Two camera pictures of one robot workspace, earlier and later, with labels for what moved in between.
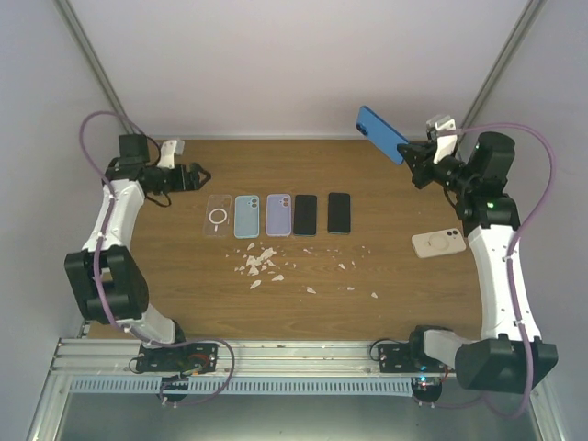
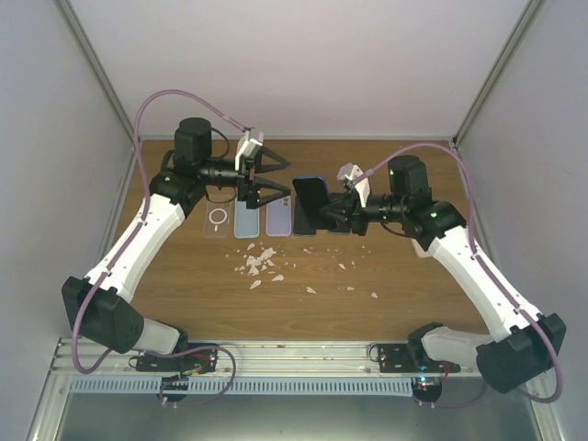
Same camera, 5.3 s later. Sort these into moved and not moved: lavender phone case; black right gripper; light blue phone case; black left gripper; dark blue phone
Moved: dark blue phone; black left gripper; black right gripper
Not moved: lavender phone case; light blue phone case
